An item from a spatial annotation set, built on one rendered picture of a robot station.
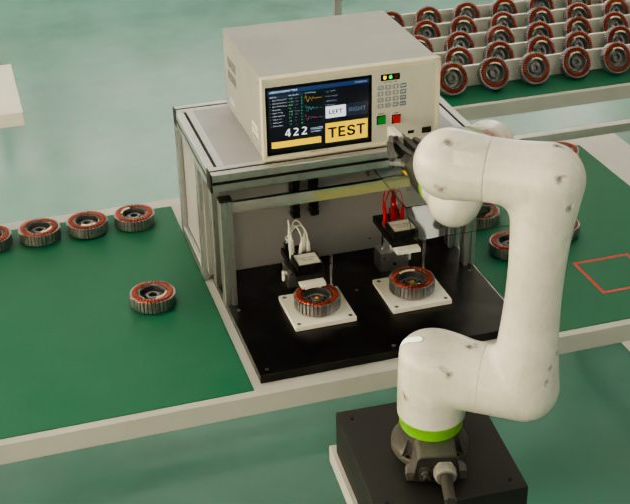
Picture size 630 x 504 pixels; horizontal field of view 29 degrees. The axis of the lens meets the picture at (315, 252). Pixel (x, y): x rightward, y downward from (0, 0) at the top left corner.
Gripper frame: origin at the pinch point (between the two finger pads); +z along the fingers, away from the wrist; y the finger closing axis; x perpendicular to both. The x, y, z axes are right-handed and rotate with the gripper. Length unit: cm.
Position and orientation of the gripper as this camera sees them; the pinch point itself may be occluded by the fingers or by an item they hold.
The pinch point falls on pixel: (395, 137)
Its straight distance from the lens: 277.6
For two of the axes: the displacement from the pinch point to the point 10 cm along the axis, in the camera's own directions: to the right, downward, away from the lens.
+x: -0.2, -8.7, -4.8
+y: 9.5, -1.6, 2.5
